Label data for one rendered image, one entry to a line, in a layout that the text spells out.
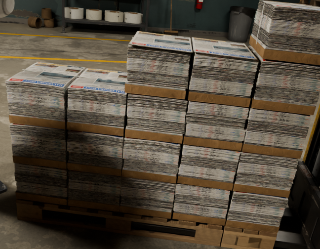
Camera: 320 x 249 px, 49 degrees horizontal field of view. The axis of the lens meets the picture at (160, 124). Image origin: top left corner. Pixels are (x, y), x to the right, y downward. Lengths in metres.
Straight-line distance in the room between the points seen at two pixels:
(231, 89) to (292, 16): 0.39
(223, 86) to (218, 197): 0.61
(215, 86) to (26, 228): 1.29
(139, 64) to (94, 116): 0.35
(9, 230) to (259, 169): 1.38
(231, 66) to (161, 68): 0.31
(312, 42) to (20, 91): 1.34
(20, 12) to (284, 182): 7.28
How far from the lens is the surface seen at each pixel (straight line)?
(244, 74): 1.64
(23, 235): 2.12
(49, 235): 2.09
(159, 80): 1.62
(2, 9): 1.91
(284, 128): 1.76
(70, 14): 7.74
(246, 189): 1.89
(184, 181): 1.84
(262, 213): 1.99
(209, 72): 1.61
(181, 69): 1.61
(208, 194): 1.89
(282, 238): 2.18
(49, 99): 1.78
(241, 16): 8.49
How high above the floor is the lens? 1.38
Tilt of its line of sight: 24 degrees down
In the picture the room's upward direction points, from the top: 6 degrees clockwise
